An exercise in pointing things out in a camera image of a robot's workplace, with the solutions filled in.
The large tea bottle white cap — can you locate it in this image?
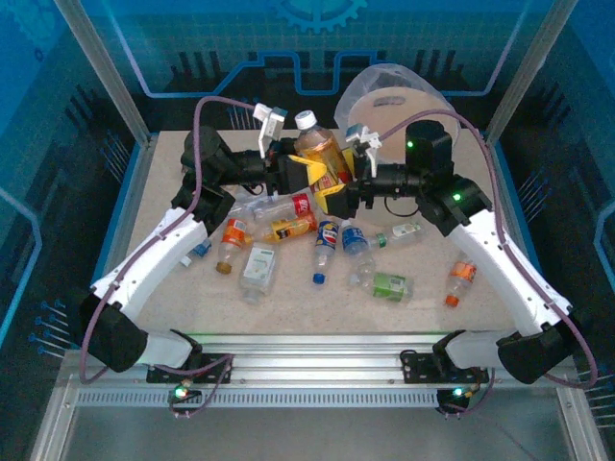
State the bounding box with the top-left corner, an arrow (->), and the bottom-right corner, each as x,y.
291,109 -> 356,194

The red label cola bottle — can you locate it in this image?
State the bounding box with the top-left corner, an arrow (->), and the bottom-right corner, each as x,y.
261,193 -> 319,220

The clear crushed bottle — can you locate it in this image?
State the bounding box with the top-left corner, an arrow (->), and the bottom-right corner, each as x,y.
231,199 -> 270,222

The orange juice bottle black label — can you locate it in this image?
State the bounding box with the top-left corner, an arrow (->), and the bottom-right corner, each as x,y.
252,213 -> 319,244

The orange label bottle brown cap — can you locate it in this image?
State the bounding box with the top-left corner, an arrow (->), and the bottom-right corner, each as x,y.
214,218 -> 254,276

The clear bottle white label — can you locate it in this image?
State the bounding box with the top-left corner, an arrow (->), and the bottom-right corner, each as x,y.
238,242 -> 279,306

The blue label bottle white cap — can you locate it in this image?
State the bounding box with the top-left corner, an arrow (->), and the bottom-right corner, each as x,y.
180,237 -> 213,268

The beige plastic bin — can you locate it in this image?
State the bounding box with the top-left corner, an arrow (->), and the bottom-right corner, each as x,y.
333,61 -> 463,167

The blue pepsi bottle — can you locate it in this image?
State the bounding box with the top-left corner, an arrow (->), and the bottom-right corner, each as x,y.
311,219 -> 341,285

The green cap bottle white label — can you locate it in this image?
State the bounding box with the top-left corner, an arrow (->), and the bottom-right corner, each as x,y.
367,221 -> 427,251

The blue label water bottle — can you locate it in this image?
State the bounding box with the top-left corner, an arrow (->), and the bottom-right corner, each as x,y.
339,218 -> 379,289

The green label clear bottle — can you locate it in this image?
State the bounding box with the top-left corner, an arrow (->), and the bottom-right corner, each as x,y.
357,271 -> 415,303

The black connector with green light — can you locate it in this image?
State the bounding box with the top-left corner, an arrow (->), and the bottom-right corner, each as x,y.
167,381 -> 203,407
435,383 -> 477,415

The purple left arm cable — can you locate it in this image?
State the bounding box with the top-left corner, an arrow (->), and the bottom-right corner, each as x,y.
79,95 -> 263,420

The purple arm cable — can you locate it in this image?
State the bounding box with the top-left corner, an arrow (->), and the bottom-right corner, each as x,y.
381,109 -> 600,420
79,95 -> 263,420

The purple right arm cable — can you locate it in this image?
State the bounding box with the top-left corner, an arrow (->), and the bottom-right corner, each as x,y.
381,109 -> 600,420

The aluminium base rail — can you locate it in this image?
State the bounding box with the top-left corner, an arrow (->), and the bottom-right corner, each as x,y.
127,333 -> 578,391

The aluminium right frame post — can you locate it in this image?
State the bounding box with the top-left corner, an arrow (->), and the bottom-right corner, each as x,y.
483,0 -> 571,145

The aluminium frame post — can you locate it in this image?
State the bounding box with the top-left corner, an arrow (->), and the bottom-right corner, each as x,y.
483,0 -> 571,145
52,0 -> 158,148

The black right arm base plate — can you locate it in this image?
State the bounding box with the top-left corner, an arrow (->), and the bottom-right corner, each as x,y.
400,349 -> 491,385

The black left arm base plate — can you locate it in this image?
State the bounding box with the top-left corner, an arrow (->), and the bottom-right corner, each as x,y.
146,352 -> 235,385

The aluminium left frame post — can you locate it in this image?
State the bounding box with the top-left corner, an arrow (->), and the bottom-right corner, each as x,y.
52,0 -> 158,148

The grey slotted cable duct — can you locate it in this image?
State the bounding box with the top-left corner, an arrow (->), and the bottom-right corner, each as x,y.
74,389 -> 446,409

